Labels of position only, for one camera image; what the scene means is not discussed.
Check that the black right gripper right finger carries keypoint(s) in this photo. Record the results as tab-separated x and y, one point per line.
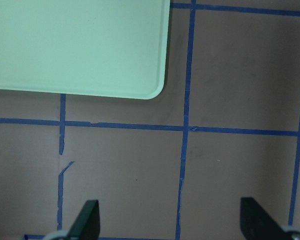
256	223

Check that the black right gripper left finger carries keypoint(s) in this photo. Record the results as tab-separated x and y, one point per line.
87	225

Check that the green plastic tray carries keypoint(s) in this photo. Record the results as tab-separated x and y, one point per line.
107	48

